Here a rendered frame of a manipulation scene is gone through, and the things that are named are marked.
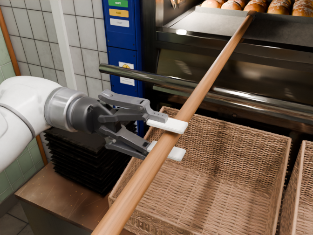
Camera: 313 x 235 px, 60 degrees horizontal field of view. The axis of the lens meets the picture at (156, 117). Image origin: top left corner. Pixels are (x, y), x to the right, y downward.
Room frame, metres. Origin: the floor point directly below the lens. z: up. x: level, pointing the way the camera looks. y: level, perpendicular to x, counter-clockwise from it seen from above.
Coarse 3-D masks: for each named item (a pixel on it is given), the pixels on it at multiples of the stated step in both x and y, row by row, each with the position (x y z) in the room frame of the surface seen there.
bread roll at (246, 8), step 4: (248, 4) 1.36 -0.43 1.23; (252, 4) 1.34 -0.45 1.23; (256, 4) 1.33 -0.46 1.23; (260, 4) 1.34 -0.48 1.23; (244, 8) 1.36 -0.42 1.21; (248, 8) 1.33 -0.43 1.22; (252, 8) 1.32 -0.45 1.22; (256, 8) 1.32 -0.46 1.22; (260, 8) 1.31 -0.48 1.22; (264, 8) 1.32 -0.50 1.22; (260, 12) 1.31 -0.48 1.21; (264, 12) 1.31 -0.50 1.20
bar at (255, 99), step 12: (108, 72) 0.76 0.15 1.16; (120, 72) 0.74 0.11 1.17; (132, 72) 0.73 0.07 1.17; (144, 72) 0.72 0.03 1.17; (168, 84) 0.67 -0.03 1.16; (180, 84) 0.66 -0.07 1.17; (192, 84) 0.65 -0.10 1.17; (216, 96) 0.62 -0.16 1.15; (228, 96) 0.60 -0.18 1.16; (240, 96) 0.59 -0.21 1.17; (252, 96) 0.59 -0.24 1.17; (264, 96) 0.58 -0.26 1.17; (276, 108) 0.56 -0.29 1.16; (288, 108) 0.54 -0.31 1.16; (300, 108) 0.54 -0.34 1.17; (312, 108) 0.53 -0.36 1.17
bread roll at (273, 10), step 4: (272, 8) 1.30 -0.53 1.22; (276, 8) 1.29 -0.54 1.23; (280, 8) 1.28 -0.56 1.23; (284, 8) 1.28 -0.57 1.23; (268, 12) 1.30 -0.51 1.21; (272, 12) 1.29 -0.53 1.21; (276, 12) 1.28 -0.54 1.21; (280, 12) 1.27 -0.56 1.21; (284, 12) 1.27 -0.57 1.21; (288, 12) 1.27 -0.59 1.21
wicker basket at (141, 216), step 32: (160, 128) 1.02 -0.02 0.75; (192, 128) 0.97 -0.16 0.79; (224, 128) 0.92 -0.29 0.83; (192, 160) 0.92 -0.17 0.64; (224, 160) 0.87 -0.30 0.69; (160, 192) 0.78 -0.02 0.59; (192, 192) 0.78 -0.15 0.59; (224, 192) 0.78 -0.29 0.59; (256, 192) 0.78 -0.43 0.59; (128, 224) 0.60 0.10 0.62; (160, 224) 0.55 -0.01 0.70; (192, 224) 0.63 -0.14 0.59; (224, 224) 0.63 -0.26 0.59; (256, 224) 0.63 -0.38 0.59
